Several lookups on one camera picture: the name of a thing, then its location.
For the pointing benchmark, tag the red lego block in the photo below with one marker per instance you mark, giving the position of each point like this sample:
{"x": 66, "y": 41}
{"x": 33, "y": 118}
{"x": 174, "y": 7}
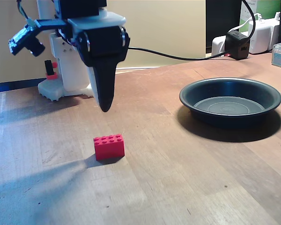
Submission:
{"x": 110, "y": 148}

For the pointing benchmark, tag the red and black clamp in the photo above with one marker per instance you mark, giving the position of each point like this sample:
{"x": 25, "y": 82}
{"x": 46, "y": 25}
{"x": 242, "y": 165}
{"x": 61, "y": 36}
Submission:
{"x": 50, "y": 75}

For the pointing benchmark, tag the blue edge strip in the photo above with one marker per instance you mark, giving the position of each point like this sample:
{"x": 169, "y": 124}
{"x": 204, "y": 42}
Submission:
{"x": 0, "y": 88}

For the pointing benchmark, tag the white power strip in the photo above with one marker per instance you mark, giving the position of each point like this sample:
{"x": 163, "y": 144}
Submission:
{"x": 218, "y": 45}

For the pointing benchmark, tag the black panel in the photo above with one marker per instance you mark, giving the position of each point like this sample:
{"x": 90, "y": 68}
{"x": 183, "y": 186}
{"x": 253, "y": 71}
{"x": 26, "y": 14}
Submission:
{"x": 222, "y": 18}

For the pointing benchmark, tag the black round metal pan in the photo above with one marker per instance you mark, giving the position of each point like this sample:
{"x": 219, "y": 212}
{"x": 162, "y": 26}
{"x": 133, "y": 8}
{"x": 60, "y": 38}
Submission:
{"x": 229, "y": 110}

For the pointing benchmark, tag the black cube usb hub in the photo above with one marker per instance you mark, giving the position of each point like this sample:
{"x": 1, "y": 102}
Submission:
{"x": 237, "y": 45}

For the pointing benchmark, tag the white power adapter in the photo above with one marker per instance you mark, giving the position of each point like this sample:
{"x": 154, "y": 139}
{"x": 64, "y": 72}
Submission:
{"x": 260, "y": 38}
{"x": 275, "y": 32}

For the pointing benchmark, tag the green and white box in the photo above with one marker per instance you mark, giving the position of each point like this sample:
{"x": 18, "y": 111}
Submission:
{"x": 264, "y": 7}

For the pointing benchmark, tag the black camera on bracket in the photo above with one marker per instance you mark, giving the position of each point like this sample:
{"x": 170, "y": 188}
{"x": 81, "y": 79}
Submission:
{"x": 25, "y": 42}

